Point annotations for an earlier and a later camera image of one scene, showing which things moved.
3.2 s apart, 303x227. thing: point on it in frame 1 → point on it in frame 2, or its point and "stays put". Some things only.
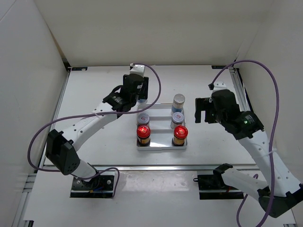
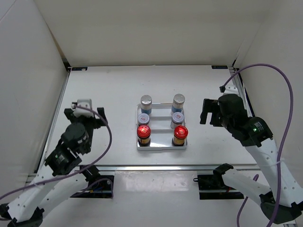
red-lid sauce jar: [143, 134] stays put
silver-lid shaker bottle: [177, 104] stays put
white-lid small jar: [177, 119] stays put
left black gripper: [144, 91] → [97, 123]
